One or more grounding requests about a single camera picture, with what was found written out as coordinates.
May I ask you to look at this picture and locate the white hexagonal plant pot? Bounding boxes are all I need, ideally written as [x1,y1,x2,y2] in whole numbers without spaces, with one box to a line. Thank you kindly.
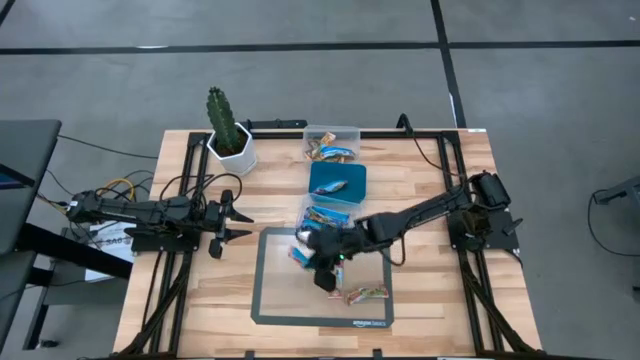
[206,121,259,177]

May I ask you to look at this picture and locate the grey chair base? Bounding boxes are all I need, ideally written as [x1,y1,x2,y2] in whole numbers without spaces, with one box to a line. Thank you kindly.
[592,174,640,206]

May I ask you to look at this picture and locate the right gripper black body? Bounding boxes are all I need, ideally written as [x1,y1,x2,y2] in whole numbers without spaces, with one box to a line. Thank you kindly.
[305,224,369,294]

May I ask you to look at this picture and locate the clear plastic bin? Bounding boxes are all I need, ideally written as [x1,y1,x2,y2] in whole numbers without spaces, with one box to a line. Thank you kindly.
[296,199,364,237]
[301,124,362,165]

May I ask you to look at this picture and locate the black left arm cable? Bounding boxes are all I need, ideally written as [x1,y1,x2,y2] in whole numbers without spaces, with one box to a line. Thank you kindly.
[158,172,244,202]

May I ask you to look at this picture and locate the green cactus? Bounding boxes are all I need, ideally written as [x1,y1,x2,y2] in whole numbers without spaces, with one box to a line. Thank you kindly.
[206,86,244,154]

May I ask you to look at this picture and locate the multicoloured granola bar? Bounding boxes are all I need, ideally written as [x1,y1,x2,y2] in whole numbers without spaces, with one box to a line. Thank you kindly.
[305,139,327,162]

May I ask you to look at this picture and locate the black-edged silicone baking mat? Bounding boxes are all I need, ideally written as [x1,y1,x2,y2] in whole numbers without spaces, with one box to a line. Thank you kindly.
[250,227,396,329]

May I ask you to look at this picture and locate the black table cable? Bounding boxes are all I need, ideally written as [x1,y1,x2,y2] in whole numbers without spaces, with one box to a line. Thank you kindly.
[397,113,474,179]

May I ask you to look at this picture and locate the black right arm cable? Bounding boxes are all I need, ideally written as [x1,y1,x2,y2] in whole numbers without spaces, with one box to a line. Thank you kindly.
[381,219,408,268]

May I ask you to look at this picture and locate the black floor cable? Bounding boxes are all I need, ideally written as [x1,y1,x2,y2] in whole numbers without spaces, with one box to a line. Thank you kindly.
[587,192,640,259]
[57,133,159,161]

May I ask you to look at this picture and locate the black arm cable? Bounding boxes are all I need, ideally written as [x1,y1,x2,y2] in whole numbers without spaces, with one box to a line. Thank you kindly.
[158,172,244,202]
[381,219,408,268]

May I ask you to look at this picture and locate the black desk crossbar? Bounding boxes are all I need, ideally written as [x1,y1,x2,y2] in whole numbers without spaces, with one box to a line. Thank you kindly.
[14,222,134,280]

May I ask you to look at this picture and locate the grey desk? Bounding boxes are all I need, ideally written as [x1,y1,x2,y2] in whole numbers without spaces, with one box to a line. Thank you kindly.
[0,118,63,346]

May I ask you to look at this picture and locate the white bag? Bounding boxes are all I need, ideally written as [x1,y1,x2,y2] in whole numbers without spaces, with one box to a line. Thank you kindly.
[83,222,136,284]

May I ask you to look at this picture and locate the yellow cable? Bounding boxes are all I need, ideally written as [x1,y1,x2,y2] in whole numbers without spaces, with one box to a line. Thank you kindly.
[95,178,136,204]

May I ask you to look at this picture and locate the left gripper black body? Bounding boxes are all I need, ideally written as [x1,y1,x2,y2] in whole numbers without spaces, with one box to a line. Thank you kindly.
[205,188,237,260]

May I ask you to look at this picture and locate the blue and red granola bar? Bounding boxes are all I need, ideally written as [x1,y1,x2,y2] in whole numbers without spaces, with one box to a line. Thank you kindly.
[312,179,349,196]

